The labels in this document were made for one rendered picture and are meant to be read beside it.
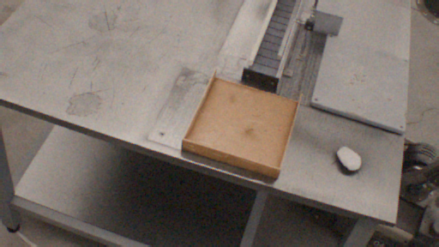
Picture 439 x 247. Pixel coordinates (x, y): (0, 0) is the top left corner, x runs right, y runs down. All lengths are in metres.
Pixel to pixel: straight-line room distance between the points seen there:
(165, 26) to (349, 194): 0.81
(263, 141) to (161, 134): 0.27
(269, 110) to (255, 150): 0.16
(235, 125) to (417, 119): 1.70
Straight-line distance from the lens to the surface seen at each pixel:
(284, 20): 1.95
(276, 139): 1.61
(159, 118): 1.61
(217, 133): 1.59
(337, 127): 1.70
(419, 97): 3.31
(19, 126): 2.75
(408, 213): 2.39
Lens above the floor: 2.00
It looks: 46 degrees down
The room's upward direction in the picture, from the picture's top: 11 degrees clockwise
